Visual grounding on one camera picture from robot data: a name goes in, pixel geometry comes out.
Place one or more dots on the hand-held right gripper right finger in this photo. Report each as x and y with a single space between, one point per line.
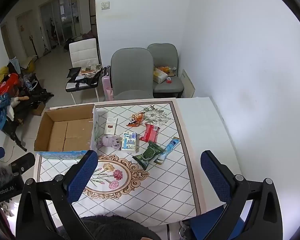
215 177

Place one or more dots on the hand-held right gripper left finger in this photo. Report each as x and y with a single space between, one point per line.
81 177

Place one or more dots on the purple plush toy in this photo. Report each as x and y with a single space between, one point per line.
110 141

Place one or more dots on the brown cardboard box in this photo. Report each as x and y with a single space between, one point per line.
65 132

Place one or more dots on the light blue long packet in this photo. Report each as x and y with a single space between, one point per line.
167 150

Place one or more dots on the white and red small box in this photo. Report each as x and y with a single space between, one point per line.
110 126

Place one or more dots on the blue and yellow tissue pack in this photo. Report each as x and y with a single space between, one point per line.
129 142

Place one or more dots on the green snack packet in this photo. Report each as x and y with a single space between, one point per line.
147 155

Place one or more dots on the orange snack packet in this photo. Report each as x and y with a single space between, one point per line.
135 120

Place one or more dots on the red snack packet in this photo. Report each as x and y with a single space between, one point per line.
150 132

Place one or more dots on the small cardboard box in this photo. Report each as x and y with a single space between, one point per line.
38 109

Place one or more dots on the person's dark fuzzy clothing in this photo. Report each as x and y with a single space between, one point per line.
115 227

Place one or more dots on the pile of colourful clothes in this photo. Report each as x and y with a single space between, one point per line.
5 92

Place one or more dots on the yellow bag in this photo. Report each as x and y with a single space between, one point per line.
30 67

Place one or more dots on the pink suitcase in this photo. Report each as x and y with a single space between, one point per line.
106 85

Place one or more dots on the white flat board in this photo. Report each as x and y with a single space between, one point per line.
188 85

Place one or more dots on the black bag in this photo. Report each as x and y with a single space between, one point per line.
73 73

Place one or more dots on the small red item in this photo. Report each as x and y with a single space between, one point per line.
169 80

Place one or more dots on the stack of papers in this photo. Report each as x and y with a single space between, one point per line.
91 70

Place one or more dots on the white and yellow tissue pack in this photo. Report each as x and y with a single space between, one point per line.
160 76

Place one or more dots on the empty grey chair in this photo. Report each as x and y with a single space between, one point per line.
131 72

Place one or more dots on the orange plastic bag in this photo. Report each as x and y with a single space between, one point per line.
165 69

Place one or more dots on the wooden door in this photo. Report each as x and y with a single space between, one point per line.
26 33

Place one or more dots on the white padded chair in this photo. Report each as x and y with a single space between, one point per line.
83 51

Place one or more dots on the grey chair with clutter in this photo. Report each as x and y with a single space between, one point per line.
165 55

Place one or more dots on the glass sliding door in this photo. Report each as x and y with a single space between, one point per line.
60 17

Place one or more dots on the white wall switch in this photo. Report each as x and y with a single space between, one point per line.
105 5

